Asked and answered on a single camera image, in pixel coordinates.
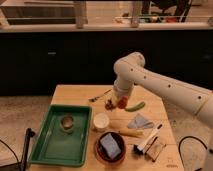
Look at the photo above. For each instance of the brown bowl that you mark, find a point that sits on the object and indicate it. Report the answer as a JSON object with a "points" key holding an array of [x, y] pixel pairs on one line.
{"points": [[101, 153]]}

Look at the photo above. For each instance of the dark small object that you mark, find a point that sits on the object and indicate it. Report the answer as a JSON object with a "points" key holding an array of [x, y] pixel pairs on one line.
{"points": [[109, 105]]}

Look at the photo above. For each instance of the green cucumber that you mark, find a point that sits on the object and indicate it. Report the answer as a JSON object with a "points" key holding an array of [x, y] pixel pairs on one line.
{"points": [[136, 107]]}

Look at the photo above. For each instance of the white paper cup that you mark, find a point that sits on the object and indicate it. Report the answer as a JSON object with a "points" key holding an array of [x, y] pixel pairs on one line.
{"points": [[101, 122]]}

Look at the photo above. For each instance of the wooden block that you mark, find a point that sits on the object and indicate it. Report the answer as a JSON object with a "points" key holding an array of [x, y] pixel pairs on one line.
{"points": [[154, 149]]}

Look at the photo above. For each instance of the white handled brush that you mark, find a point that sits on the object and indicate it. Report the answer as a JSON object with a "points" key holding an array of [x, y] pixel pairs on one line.
{"points": [[140, 148]]}

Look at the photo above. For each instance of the green plastic tray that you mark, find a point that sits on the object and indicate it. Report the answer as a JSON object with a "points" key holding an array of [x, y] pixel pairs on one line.
{"points": [[54, 146]]}

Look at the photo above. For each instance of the blue cloth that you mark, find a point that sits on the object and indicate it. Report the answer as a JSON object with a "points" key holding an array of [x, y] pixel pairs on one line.
{"points": [[140, 122]]}

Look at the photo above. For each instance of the blue sponge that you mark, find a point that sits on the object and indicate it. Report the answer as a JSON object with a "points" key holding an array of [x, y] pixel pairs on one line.
{"points": [[110, 145]]}

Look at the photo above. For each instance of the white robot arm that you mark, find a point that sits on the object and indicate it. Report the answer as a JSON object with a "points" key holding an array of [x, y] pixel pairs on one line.
{"points": [[194, 99]]}

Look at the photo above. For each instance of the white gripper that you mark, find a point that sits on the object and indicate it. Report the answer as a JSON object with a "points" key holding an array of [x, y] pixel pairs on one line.
{"points": [[118, 94]]}

